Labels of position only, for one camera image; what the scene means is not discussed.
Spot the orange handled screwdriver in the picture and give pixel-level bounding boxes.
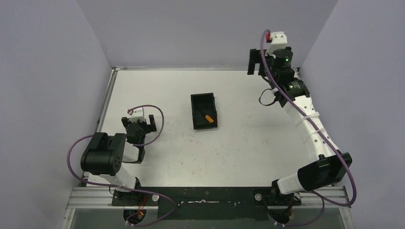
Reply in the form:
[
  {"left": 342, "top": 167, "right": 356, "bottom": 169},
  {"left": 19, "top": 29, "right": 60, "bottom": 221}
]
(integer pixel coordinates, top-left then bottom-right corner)
[{"left": 197, "top": 107, "right": 214, "bottom": 123}]

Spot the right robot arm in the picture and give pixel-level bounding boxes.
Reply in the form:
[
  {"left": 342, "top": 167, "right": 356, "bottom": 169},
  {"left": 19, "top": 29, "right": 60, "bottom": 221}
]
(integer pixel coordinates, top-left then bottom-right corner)
[{"left": 247, "top": 47, "right": 357, "bottom": 205}]

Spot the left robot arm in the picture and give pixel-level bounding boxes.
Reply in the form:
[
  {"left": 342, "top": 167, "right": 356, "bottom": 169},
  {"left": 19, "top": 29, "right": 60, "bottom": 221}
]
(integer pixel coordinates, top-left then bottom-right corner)
[{"left": 81, "top": 114, "right": 159, "bottom": 206}]

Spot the black plastic bin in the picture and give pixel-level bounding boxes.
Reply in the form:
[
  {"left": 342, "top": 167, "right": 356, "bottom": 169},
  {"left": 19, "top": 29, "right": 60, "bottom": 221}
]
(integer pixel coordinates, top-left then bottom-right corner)
[{"left": 191, "top": 93, "right": 218, "bottom": 130}]

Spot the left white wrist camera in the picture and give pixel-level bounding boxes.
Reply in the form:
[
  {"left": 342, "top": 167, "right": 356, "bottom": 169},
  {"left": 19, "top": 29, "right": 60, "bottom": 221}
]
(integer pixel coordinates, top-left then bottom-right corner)
[{"left": 127, "top": 107, "right": 146, "bottom": 123}]

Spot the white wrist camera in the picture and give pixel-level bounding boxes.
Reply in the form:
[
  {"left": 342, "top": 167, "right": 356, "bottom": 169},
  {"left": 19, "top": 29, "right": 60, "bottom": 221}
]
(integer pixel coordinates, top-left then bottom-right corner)
[
  {"left": 127, "top": 107, "right": 146, "bottom": 123},
  {"left": 265, "top": 31, "right": 288, "bottom": 56}
]

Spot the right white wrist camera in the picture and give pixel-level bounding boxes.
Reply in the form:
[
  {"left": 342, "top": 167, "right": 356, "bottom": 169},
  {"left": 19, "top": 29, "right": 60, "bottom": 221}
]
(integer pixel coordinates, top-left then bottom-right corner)
[{"left": 265, "top": 31, "right": 288, "bottom": 56}]

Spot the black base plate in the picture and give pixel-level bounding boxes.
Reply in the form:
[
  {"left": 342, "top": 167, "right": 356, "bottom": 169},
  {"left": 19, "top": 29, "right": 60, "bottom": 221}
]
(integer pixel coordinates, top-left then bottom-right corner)
[{"left": 111, "top": 187, "right": 301, "bottom": 221}]

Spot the aluminium front rail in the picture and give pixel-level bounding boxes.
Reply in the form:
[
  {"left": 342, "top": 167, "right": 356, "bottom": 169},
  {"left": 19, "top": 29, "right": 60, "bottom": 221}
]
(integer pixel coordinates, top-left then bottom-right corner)
[{"left": 67, "top": 187, "right": 349, "bottom": 209}]

